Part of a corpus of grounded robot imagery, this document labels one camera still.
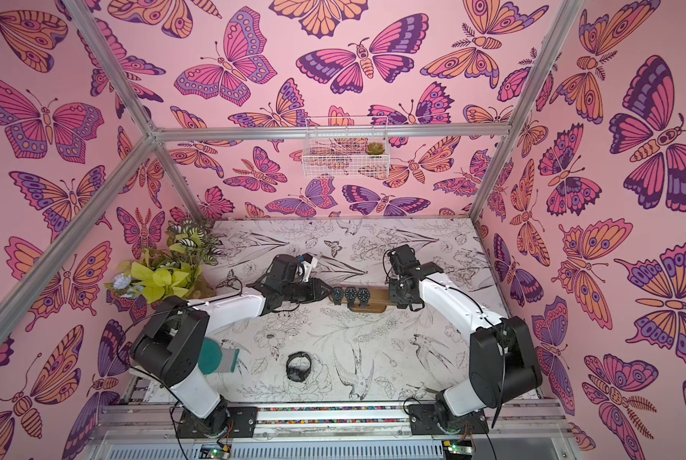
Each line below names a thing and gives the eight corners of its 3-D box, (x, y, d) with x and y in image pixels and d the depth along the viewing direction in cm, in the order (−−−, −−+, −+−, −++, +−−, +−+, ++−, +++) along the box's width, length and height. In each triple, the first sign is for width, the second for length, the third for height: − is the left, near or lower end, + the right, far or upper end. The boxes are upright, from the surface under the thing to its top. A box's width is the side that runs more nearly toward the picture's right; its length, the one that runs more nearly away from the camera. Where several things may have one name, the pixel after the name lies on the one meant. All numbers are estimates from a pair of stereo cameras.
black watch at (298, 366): (286, 382, 82) (283, 377, 79) (290, 355, 87) (287, 349, 83) (310, 382, 82) (308, 377, 79) (312, 355, 87) (310, 349, 83)
